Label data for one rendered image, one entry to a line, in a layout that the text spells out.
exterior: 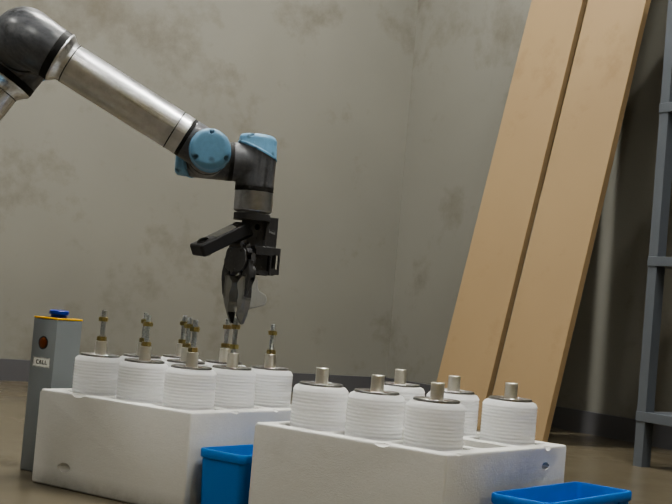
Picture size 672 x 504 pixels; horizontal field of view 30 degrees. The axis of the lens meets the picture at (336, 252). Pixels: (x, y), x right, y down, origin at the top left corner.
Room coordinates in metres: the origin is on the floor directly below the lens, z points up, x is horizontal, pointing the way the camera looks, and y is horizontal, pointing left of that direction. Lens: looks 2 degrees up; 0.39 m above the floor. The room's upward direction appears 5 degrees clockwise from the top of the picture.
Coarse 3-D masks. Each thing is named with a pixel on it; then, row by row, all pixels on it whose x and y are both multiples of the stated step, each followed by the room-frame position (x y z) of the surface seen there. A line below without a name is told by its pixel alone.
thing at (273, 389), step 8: (256, 376) 2.47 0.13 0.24; (264, 376) 2.47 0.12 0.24; (272, 376) 2.47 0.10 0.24; (280, 376) 2.47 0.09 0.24; (288, 376) 2.49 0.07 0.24; (256, 384) 2.47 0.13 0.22; (264, 384) 2.47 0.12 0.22; (272, 384) 2.47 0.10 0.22; (280, 384) 2.47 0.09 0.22; (288, 384) 2.49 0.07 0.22; (256, 392) 2.47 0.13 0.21; (264, 392) 2.46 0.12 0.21; (272, 392) 2.47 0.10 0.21; (280, 392) 2.47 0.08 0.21; (288, 392) 2.49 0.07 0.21; (256, 400) 2.47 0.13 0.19; (264, 400) 2.47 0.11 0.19; (272, 400) 2.47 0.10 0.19; (280, 400) 2.48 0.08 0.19; (288, 400) 2.50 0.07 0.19
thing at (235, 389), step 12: (216, 372) 2.38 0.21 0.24; (228, 372) 2.37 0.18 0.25; (240, 372) 2.38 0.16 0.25; (252, 372) 2.40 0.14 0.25; (216, 384) 2.38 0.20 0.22; (228, 384) 2.37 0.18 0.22; (240, 384) 2.37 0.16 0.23; (252, 384) 2.40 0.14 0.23; (216, 396) 2.37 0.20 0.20; (228, 396) 2.37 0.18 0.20; (240, 396) 2.37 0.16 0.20; (252, 396) 2.40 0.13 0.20; (228, 408) 2.37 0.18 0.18; (240, 408) 2.38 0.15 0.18; (252, 408) 2.41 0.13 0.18
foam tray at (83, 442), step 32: (64, 416) 2.39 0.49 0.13; (96, 416) 2.34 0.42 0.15; (128, 416) 2.30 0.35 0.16; (160, 416) 2.25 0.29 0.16; (192, 416) 2.21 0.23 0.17; (224, 416) 2.29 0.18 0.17; (256, 416) 2.36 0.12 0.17; (288, 416) 2.45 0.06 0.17; (64, 448) 2.39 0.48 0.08; (96, 448) 2.34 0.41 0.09; (128, 448) 2.29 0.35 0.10; (160, 448) 2.25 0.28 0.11; (192, 448) 2.22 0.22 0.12; (32, 480) 2.43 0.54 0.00; (64, 480) 2.38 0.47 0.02; (96, 480) 2.34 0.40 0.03; (128, 480) 2.29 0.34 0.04; (160, 480) 2.25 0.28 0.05; (192, 480) 2.23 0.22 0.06
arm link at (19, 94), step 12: (0, 60) 2.29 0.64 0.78; (0, 72) 2.40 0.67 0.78; (12, 72) 2.30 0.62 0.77; (24, 72) 2.29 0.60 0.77; (0, 84) 2.31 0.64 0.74; (12, 84) 2.30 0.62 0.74; (24, 84) 2.32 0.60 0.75; (36, 84) 2.35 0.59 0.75; (0, 96) 2.31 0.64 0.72; (12, 96) 2.33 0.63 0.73; (24, 96) 2.34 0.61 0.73; (0, 108) 2.32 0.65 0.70; (0, 120) 2.35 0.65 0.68
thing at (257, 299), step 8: (240, 280) 2.39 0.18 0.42; (256, 280) 2.41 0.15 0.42; (240, 288) 2.39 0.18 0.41; (256, 288) 2.41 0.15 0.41; (240, 296) 2.39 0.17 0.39; (256, 296) 2.41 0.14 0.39; (264, 296) 2.42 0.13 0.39; (240, 304) 2.39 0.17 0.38; (248, 304) 2.39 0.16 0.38; (256, 304) 2.41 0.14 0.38; (264, 304) 2.42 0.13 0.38; (240, 312) 2.39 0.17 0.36; (240, 320) 2.40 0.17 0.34
